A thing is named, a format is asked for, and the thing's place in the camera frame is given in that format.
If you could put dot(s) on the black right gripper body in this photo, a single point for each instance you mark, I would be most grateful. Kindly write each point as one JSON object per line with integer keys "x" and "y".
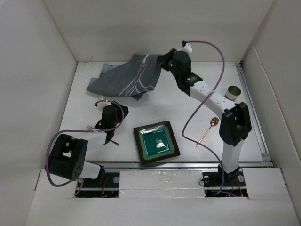
{"x": 167, "y": 63}

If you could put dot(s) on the copper fork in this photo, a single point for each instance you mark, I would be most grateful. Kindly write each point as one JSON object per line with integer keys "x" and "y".
{"x": 91, "y": 128}

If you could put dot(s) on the grey striped cloth placemat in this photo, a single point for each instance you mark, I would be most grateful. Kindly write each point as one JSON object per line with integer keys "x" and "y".
{"x": 131, "y": 79}

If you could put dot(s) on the green square ceramic plate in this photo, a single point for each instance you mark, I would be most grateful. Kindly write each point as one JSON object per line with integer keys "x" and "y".
{"x": 156, "y": 142}

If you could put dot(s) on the white and brown metal cup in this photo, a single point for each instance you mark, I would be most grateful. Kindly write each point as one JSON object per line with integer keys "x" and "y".
{"x": 232, "y": 93}

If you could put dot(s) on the copper spoon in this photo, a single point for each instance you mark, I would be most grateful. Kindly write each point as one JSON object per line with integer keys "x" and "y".
{"x": 214, "y": 122}

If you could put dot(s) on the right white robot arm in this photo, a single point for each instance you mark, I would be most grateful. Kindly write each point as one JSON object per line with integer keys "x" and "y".
{"x": 235, "y": 123}

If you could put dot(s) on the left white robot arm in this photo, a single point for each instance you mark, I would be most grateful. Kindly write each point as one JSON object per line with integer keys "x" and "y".
{"x": 66, "y": 152}

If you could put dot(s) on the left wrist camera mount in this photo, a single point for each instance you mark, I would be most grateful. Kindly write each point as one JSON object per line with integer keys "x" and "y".
{"x": 101, "y": 103}

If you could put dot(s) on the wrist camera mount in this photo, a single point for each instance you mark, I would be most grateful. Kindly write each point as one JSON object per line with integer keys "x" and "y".
{"x": 101, "y": 103}
{"x": 186, "y": 47}

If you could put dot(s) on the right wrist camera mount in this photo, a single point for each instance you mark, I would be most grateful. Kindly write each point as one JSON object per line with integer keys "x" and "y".
{"x": 186, "y": 47}

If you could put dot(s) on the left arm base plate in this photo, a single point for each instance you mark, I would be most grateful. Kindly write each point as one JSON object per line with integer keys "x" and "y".
{"x": 111, "y": 179}

